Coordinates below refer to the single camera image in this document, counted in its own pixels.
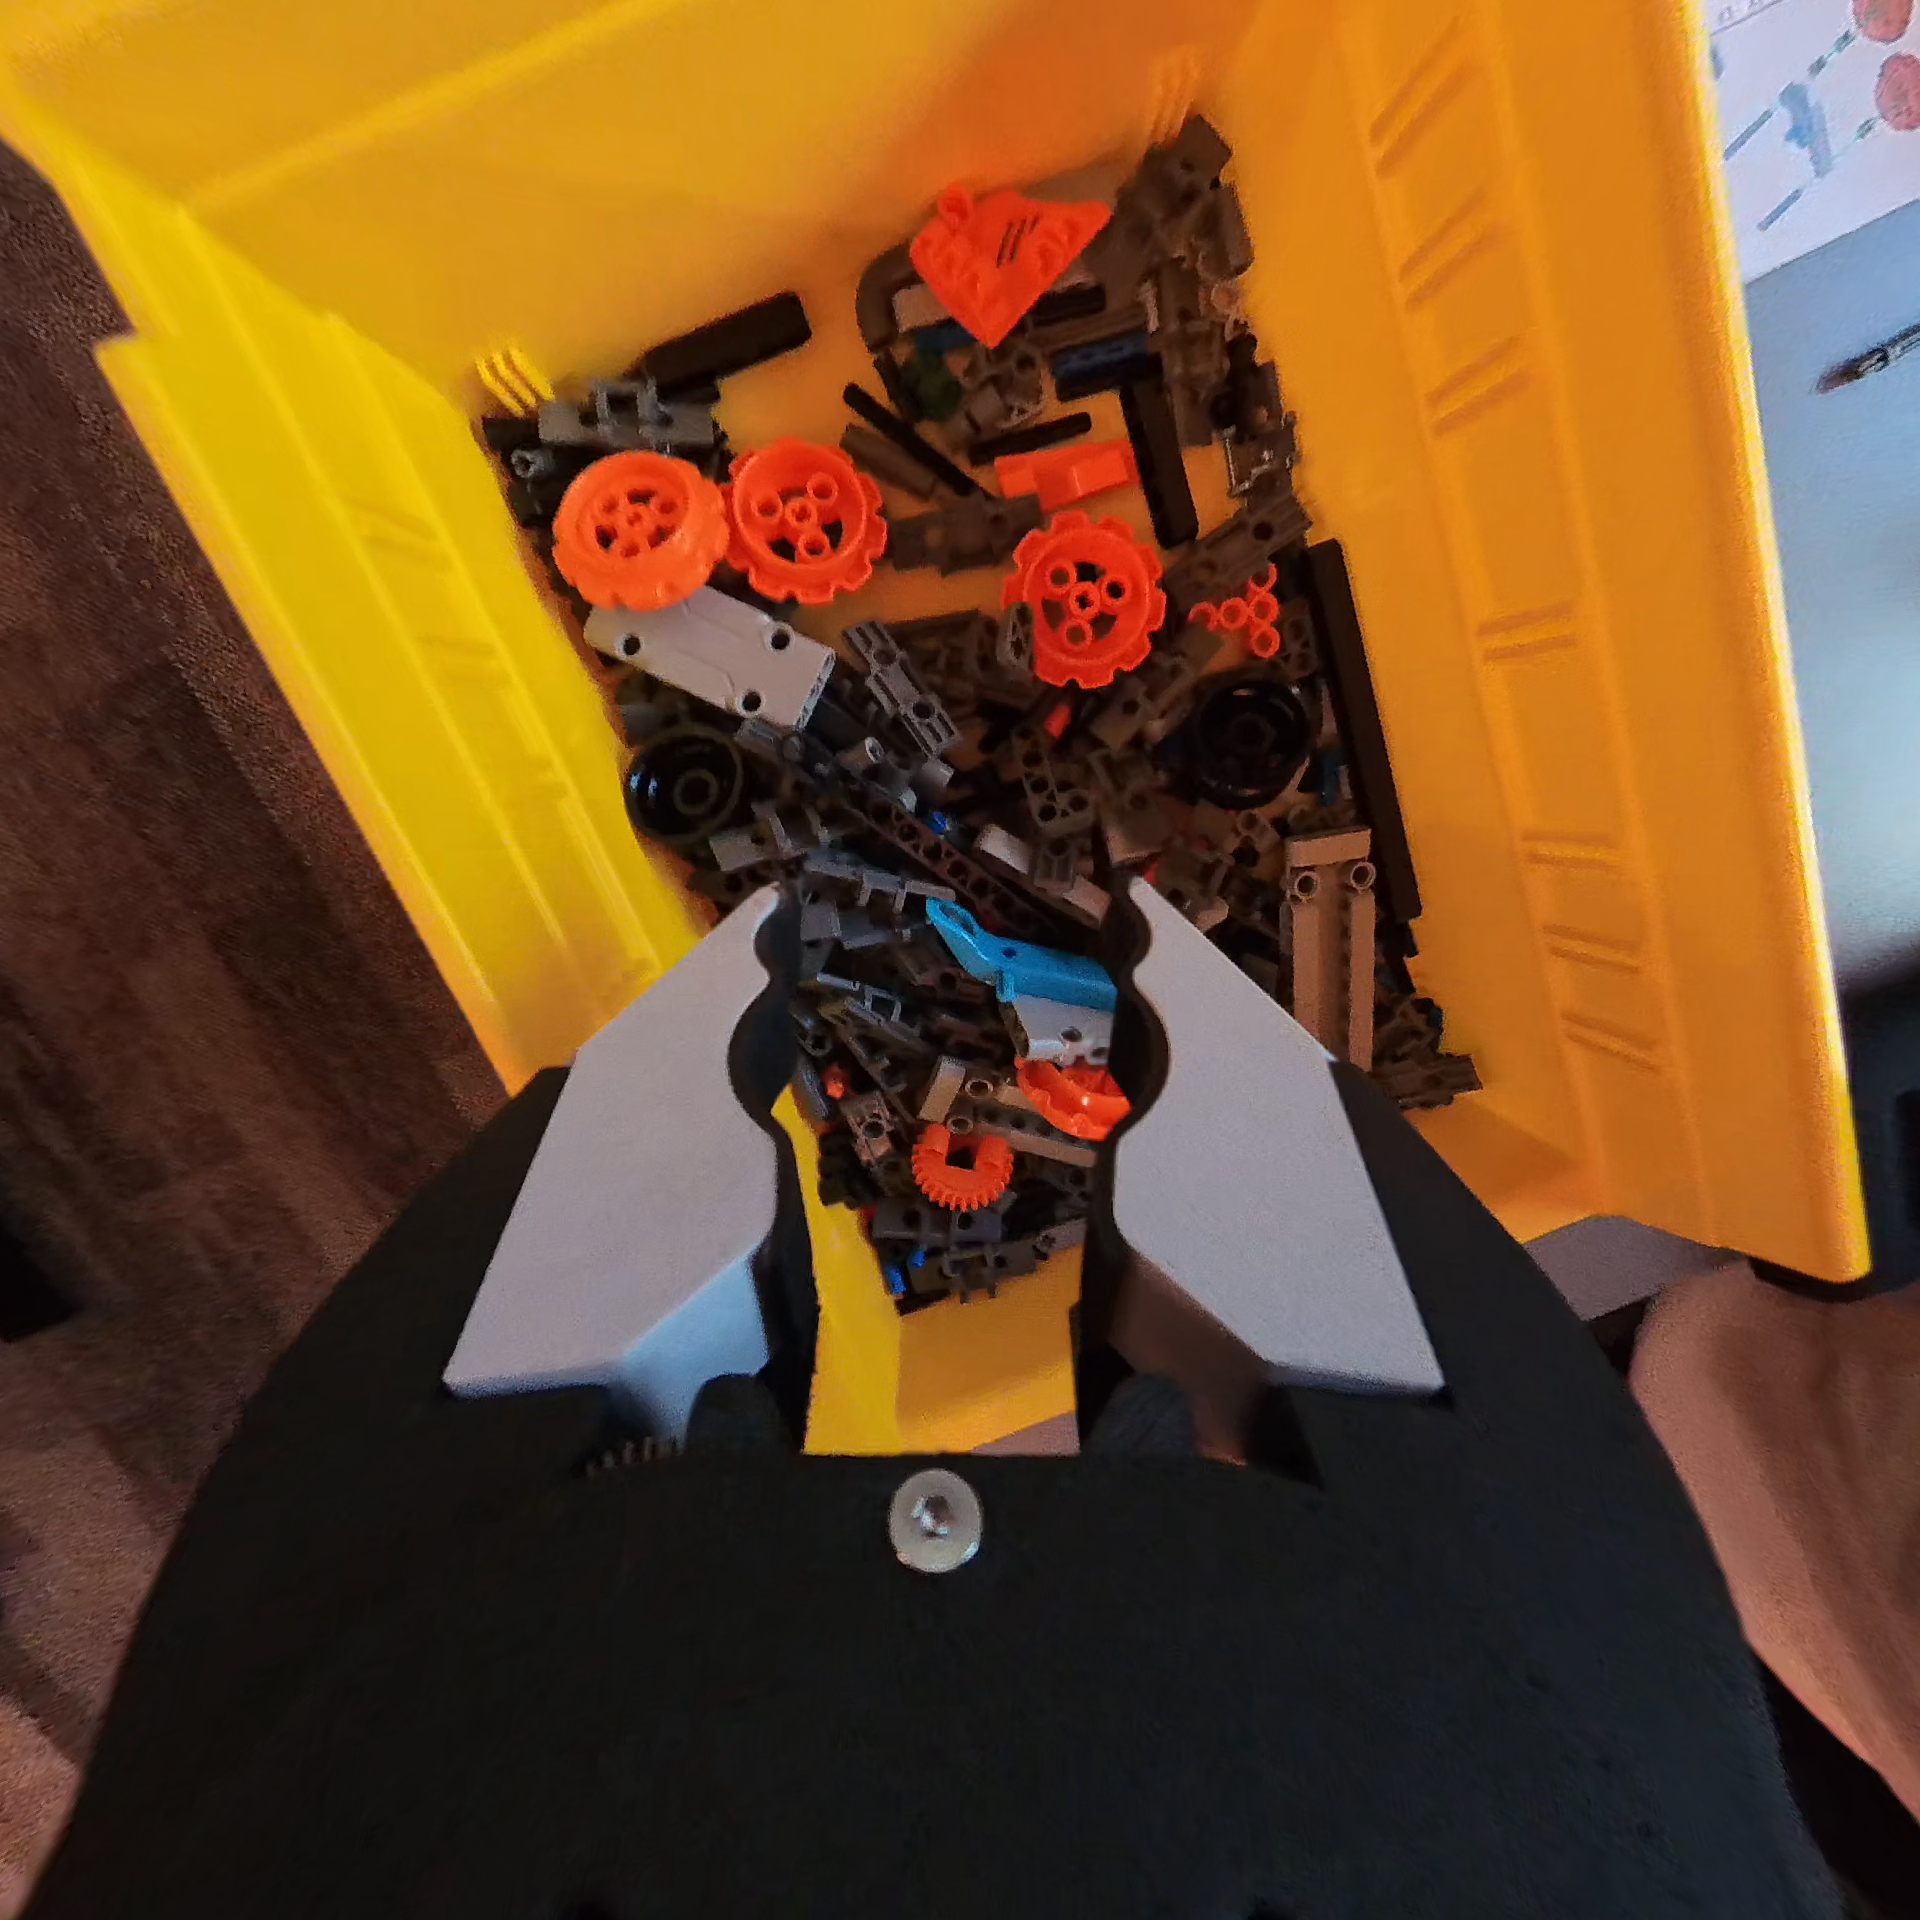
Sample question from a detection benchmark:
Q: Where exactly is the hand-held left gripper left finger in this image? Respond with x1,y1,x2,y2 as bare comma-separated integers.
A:
446,886,817,1450

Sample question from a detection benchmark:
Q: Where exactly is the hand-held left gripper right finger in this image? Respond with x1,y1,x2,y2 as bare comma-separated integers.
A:
1080,878,1448,1450

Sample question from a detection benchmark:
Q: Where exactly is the light grey frame piece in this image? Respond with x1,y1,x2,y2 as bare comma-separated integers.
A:
1282,849,1389,1069

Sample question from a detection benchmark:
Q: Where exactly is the pile of building pieces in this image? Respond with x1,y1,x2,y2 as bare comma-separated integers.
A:
472,114,1492,1312

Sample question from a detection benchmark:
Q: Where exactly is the yellow plastic bin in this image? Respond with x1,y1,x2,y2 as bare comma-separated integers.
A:
0,0,1869,1463

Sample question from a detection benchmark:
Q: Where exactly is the person's right forearm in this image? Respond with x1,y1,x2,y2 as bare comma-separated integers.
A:
1631,1260,1920,1810

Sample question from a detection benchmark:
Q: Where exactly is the small orange gear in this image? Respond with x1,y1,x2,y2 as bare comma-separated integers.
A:
903,1115,1019,1218

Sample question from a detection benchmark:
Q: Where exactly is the blue separator tool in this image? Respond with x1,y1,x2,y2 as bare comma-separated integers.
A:
923,899,1123,1055

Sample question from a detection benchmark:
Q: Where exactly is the small black tyre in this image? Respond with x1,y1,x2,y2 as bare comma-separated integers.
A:
1168,673,1315,814
623,732,754,852

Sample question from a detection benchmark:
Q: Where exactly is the long dark beam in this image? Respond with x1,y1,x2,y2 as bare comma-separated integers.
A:
1294,541,1431,935

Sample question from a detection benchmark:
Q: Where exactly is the light grey plate piece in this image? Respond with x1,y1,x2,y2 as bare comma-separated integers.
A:
584,584,843,740

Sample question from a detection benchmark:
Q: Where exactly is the orange gear wheel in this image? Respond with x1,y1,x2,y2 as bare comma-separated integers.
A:
1002,509,1174,689
547,449,733,613
726,440,891,605

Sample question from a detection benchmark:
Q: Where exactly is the open white instruction booklet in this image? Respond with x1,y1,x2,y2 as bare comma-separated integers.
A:
1700,0,1920,289

